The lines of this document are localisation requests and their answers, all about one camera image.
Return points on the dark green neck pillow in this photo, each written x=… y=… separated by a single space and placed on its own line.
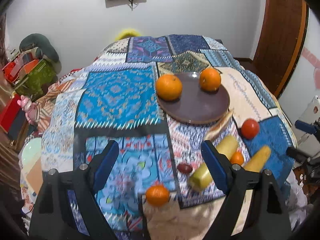
x=40 y=42

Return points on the red tomato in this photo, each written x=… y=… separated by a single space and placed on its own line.
x=250 y=128

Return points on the small mandarin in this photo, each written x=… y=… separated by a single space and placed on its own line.
x=237 y=158
x=157 y=195

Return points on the large orange left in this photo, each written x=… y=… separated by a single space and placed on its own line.
x=169 y=87

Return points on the pomelo segment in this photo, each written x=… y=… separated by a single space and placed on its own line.
x=220 y=126

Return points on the short yellow sugarcane piece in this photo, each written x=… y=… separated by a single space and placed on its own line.
x=259 y=159

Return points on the long yellow-green sugarcane piece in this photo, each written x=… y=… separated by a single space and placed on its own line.
x=216 y=166

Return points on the green patterned box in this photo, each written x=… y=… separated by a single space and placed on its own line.
x=35 y=84

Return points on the dark brown round plate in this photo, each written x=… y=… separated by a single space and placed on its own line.
x=195 y=106

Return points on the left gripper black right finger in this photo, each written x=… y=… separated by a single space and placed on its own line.
x=267 y=216

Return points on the orange red boxes pile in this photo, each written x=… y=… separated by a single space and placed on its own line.
x=18 y=68

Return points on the brown wooden door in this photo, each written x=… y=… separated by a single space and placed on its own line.
x=281 y=40

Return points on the large orange right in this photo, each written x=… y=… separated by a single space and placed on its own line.
x=210 y=80

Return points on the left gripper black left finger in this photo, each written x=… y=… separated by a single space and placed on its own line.
x=52 y=216

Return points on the patchwork patterned blue bedspread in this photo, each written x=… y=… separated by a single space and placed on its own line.
x=115 y=98

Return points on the dark red grape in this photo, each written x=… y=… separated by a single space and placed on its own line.
x=184 y=168

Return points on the red box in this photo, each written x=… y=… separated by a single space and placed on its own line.
x=12 y=118

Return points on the large orange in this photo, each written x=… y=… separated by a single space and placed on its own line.
x=210 y=80
x=169 y=87

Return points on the yellow fluffy object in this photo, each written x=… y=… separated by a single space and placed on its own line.
x=127 y=33

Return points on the pink plush toy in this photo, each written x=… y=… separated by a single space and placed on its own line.
x=29 y=107

